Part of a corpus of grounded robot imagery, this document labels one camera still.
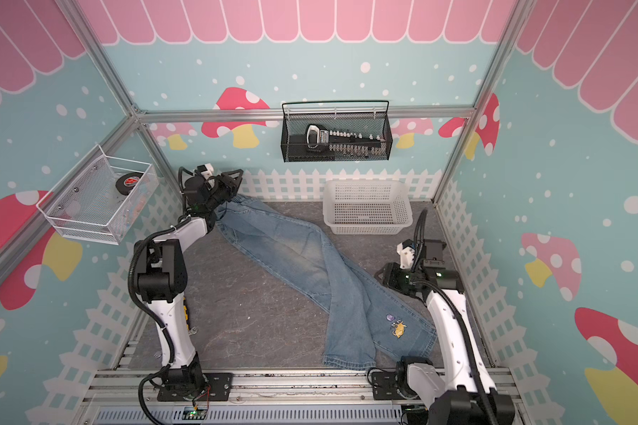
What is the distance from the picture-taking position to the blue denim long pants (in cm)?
82

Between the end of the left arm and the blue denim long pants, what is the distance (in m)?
0.03

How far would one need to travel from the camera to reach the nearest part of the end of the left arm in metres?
0.85
